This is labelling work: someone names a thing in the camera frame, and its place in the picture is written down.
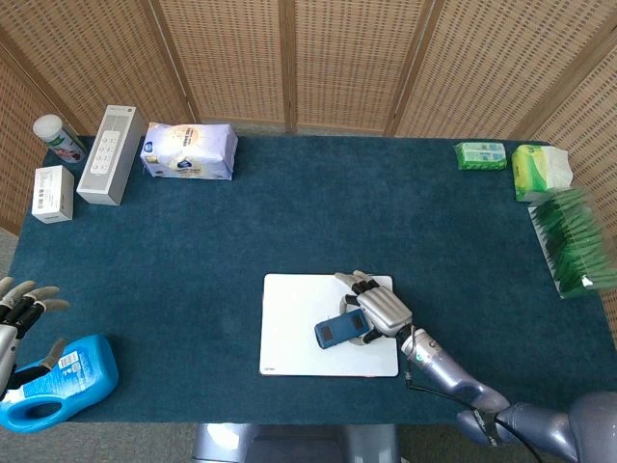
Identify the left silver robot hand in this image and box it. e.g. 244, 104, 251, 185
0, 277, 71, 401

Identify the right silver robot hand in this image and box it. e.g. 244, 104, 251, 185
335, 269, 415, 347

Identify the long grey power strip box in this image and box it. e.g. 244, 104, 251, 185
75, 104, 148, 207

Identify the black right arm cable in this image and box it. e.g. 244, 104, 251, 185
404, 368, 549, 463

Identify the blue detergent bottle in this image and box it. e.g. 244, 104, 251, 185
0, 334, 120, 434

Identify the blue board eraser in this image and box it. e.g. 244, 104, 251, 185
313, 311, 370, 351

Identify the white-capped cylindrical can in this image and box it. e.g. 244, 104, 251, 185
32, 114, 88, 165

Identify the white purple tissue pack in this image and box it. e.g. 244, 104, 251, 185
139, 122, 239, 182

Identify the clear box of green sachets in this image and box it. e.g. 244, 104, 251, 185
527, 185, 617, 301

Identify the green open tissue pack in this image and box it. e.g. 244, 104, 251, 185
510, 143, 575, 204

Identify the small white cardboard box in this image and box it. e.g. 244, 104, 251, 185
31, 165, 75, 226

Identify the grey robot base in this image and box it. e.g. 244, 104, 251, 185
191, 422, 402, 463

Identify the wooden woven folding screen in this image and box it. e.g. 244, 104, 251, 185
0, 0, 617, 237

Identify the blue carpet table cover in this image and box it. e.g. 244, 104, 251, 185
2, 134, 617, 426

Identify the white board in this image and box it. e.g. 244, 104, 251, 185
258, 273, 400, 379

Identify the green wet wipes pack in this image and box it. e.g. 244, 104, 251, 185
455, 141, 509, 172

